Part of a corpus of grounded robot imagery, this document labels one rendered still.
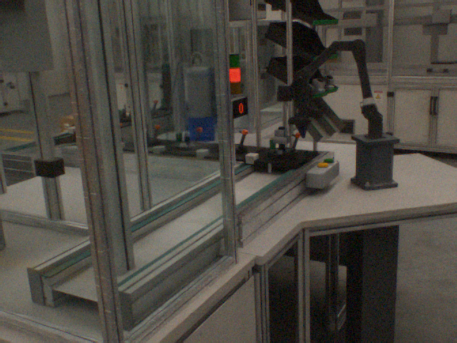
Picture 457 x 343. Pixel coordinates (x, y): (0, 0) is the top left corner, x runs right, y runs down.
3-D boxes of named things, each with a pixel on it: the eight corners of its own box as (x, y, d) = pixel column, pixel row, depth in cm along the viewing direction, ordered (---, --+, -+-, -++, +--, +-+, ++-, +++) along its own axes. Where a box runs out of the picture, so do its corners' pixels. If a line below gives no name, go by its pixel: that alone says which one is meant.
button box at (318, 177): (339, 174, 216) (339, 160, 215) (322, 188, 199) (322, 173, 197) (323, 173, 220) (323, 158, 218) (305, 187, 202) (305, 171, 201)
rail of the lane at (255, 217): (334, 173, 233) (334, 150, 230) (243, 248, 159) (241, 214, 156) (322, 171, 236) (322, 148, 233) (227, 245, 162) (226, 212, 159)
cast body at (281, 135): (290, 142, 224) (290, 126, 222) (286, 144, 220) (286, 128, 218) (273, 141, 228) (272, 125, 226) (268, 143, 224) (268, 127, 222)
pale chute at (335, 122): (340, 131, 259) (345, 125, 256) (327, 136, 250) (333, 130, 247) (305, 90, 266) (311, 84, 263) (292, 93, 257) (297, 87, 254)
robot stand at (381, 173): (398, 187, 209) (400, 139, 204) (365, 190, 207) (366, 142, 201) (381, 177, 223) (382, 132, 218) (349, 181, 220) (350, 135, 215)
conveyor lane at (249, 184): (317, 174, 232) (317, 153, 230) (226, 244, 162) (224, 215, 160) (260, 169, 246) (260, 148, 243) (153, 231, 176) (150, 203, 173)
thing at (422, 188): (519, 201, 196) (520, 193, 195) (294, 229, 179) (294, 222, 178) (418, 158, 262) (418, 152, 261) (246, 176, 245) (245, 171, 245)
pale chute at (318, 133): (330, 137, 247) (336, 131, 244) (316, 143, 237) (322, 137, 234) (294, 94, 254) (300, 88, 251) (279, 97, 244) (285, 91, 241)
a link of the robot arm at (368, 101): (364, 37, 204) (348, 41, 206) (363, 37, 197) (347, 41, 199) (379, 116, 210) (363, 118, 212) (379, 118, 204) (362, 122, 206)
